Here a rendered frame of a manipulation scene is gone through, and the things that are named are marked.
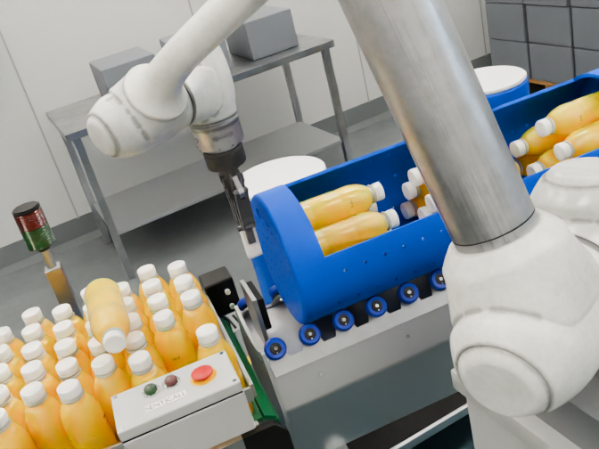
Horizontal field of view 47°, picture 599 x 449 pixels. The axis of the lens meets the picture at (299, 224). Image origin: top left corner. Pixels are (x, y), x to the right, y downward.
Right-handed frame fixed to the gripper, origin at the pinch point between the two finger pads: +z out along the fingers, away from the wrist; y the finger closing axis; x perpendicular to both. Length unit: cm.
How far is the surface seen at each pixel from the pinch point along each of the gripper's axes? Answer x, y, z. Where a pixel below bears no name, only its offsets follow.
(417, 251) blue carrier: 29.1, 12.2, 9.3
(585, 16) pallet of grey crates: 278, -237, 55
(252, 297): -3.2, 1.5, 11.2
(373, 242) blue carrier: 20.5, 11.9, 3.8
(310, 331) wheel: 4.8, 8.9, 19.3
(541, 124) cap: 70, -2, 0
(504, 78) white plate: 107, -71, 13
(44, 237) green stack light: -40, -35, -2
